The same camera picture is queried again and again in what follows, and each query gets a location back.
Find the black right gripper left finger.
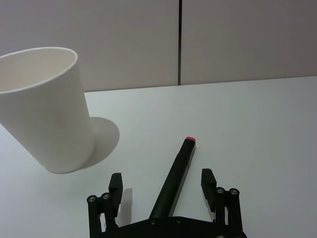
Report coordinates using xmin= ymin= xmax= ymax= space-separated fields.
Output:
xmin=86 ymin=173 xmax=124 ymax=238

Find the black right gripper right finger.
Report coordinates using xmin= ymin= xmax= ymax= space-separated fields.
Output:
xmin=201 ymin=168 xmax=242 ymax=238

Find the black marker with pink cap end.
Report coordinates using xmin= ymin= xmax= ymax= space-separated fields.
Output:
xmin=148 ymin=136 xmax=198 ymax=219

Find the white paper cup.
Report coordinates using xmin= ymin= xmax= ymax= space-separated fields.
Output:
xmin=0 ymin=47 xmax=96 ymax=175

